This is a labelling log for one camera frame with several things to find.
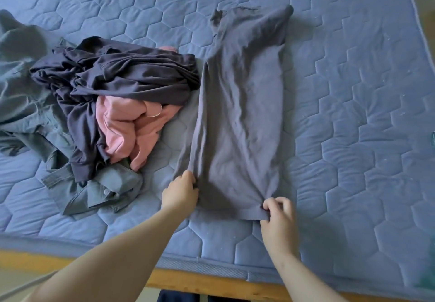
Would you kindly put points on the pink pajama shirt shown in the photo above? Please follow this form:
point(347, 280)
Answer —
point(129, 128)

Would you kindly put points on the grey button-up shirt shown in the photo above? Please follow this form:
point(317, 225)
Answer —
point(27, 101)

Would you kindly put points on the person's right forearm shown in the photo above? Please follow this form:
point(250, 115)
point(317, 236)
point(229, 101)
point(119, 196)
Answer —
point(306, 281)

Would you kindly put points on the blue quilted mattress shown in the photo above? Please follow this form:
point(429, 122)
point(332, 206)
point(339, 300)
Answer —
point(360, 108)

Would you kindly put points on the person's right hand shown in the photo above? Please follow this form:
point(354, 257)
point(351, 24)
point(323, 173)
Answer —
point(280, 227)

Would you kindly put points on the grey printed t-shirt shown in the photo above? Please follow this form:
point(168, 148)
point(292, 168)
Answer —
point(238, 108)

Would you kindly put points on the person's left hand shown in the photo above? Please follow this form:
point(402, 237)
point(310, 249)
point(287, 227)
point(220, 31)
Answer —
point(180, 196)

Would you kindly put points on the person's left forearm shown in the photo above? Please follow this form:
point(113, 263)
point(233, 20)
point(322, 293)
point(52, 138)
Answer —
point(112, 264)

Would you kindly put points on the person's dark trouser leg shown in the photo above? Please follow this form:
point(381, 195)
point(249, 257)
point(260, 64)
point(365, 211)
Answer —
point(204, 296)

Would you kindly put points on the dark purple garment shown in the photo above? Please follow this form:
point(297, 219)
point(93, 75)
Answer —
point(122, 74)

